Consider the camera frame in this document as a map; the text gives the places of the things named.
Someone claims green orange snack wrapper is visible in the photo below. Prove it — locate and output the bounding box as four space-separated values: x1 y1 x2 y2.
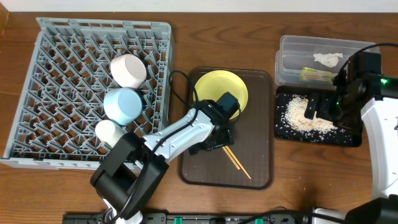
300 67 337 83

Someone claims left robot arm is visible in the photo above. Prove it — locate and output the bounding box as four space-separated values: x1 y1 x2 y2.
90 98 241 223

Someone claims wooden chopstick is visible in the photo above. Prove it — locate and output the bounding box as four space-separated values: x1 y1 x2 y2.
228 146 251 179
223 146 241 170

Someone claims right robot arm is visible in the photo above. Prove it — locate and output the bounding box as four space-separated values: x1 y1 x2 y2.
305 75 397 223

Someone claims clear plastic bin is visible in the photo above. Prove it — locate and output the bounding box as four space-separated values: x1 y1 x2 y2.
275 35 372 90

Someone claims white cup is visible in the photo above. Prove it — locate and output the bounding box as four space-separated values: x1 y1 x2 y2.
95 120 125 147

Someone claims yellow plate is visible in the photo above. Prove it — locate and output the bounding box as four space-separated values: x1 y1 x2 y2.
195 70 248 120

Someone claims white pink bowl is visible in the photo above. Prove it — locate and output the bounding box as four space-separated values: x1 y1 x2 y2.
110 54 147 89

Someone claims pile of rice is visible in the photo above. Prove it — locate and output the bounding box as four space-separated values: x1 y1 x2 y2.
287 98 337 132

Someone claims light blue bowl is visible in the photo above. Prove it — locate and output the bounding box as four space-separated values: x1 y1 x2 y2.
103 88 143 126

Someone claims grey plastic dish rack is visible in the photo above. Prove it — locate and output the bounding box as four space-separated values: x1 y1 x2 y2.
1 17 175 170

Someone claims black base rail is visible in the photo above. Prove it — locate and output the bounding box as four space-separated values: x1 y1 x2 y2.
62 213 312 224

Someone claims black waste tray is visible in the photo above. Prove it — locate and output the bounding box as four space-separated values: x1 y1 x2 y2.
274 85 362 147

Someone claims white tissue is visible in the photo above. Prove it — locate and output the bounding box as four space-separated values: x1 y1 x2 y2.
313 53 343 68

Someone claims brown serving tray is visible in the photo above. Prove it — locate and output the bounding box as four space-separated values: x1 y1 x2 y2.
178 69 274 190

